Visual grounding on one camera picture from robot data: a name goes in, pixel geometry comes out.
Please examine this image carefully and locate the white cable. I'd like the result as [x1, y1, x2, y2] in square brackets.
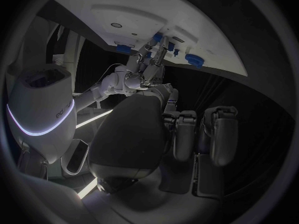
[94, 63, 124, 88]

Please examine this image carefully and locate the blue block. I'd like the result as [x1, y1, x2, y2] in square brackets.
[116, 44, 132, 53]

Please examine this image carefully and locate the white task board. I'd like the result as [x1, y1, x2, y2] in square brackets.
[50, 0, 249, 78]

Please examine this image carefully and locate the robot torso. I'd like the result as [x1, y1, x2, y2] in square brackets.
[5, 63, 78, 165]

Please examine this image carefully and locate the blue gear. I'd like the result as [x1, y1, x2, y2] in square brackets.
[184, 53, 204, 69]

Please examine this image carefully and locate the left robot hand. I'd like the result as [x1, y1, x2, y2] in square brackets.
[81, 83, 239, 224]

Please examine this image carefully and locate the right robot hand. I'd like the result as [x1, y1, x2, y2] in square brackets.
[123, 36, 170, 94]

